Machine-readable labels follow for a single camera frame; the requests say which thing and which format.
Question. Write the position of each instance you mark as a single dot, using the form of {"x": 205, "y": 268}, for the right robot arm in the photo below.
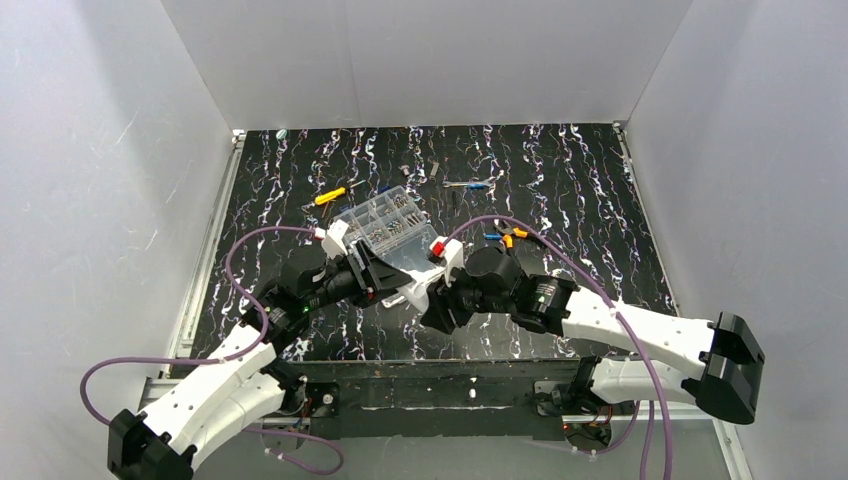
{"x": 715, "y": 365}

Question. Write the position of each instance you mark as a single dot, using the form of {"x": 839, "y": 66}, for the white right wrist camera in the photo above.
{"x": 449, "y": 254}

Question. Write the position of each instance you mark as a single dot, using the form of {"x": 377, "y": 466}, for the white remote control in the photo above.
{"x": 415, "y": 290}

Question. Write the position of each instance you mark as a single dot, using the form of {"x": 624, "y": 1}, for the yellow handled screwdriver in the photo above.
{"x": 334, "y": 194}

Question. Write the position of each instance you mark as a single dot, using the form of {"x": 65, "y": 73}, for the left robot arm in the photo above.
{"x": 248, "y": 379}

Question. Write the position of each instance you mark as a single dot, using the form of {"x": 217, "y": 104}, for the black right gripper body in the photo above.
{"x": 438, "y": 312}

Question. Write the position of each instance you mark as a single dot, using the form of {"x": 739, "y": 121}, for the clear plastic organizer box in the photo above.
{"x": 393, "y": 226}

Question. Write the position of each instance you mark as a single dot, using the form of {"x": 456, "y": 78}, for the blue silver wrench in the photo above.
{"x": 472, "y": 185}

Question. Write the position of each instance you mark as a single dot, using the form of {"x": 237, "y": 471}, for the orange black pliers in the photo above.
{"x": 504, "y": 236}

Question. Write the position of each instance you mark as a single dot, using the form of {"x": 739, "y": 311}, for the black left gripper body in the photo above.
{"x": 365, "y": 274}

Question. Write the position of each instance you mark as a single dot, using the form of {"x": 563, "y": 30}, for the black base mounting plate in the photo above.
{"x": 441, "y": 398}

